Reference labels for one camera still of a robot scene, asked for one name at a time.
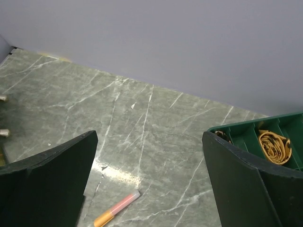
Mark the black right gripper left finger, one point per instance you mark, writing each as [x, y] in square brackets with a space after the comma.
[47, 189]

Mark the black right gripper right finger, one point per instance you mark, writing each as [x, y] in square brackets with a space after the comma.
[250, 191]

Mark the round beige drawer cabinet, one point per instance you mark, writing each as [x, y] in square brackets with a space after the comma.
[4, 132]

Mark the green compartment organizer tray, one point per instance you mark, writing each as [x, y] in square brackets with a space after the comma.
[244, 135]

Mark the orange pink marker pen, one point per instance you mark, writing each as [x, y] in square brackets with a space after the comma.
[103, 219]

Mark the brown black hair scrunchie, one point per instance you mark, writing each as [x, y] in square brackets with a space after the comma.
[223, 135]

